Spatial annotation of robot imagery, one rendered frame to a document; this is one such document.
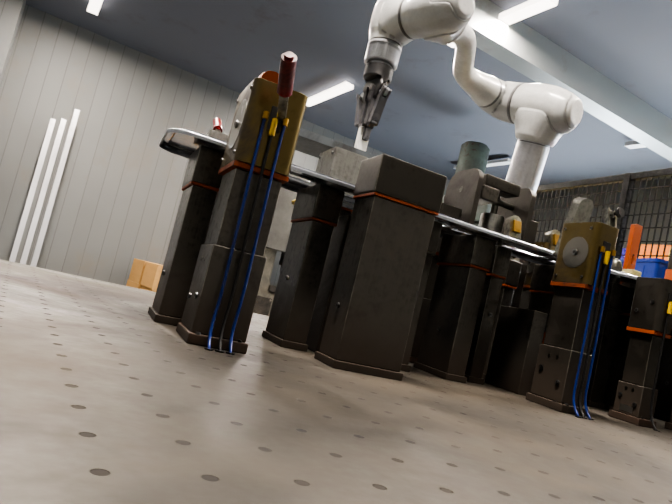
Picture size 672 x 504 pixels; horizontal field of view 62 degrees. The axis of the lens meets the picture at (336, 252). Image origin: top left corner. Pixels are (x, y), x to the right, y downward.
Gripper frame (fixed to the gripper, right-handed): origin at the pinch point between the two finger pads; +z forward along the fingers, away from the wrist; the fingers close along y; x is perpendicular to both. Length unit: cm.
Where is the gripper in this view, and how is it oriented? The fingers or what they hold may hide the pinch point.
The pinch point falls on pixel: (362, 141)
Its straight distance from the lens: 147.9
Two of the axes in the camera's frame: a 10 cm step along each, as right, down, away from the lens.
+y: -5.3, -0.5, 8.5
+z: -2.3, 9.7, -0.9
